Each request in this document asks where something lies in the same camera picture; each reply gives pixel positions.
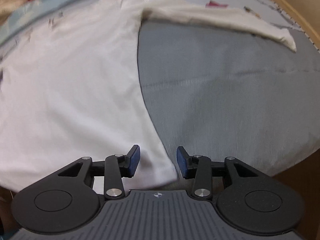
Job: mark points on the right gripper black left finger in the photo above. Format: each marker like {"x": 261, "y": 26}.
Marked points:
{"x": 113, "y": 169}

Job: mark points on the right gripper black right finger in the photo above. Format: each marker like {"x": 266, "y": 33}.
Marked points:
{"x": 202, "y": 170}

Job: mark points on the white small shirt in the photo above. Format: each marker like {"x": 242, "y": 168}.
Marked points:
{"x": 71, "y": 89}

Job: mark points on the grey printed bed sheet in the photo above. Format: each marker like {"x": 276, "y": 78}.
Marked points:
{"x": 220, "y": 92}

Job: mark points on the light blue folded blanket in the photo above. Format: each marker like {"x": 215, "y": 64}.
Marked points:
{"x": 50, "y": 0}

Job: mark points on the wooden bed frame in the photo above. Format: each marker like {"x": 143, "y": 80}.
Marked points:
{"x": 292, "y": 7}

